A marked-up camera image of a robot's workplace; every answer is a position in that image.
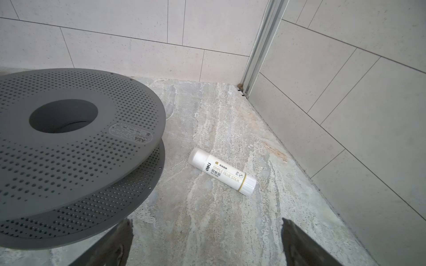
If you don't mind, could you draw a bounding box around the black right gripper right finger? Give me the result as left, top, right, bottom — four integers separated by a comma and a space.
281, 218, 342, 266

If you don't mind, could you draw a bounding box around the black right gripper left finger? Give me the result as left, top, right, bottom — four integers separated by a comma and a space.
70, 218, 134, 266

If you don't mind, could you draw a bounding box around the grey perforated cable spool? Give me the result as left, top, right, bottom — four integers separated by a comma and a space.
1, 68, 166, 249

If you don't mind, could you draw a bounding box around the white glue stick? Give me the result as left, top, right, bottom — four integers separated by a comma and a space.
188, 147, 257, 196

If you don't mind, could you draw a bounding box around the aluminium corner wall profile right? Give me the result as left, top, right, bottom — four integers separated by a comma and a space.
237, 0, 289, 98

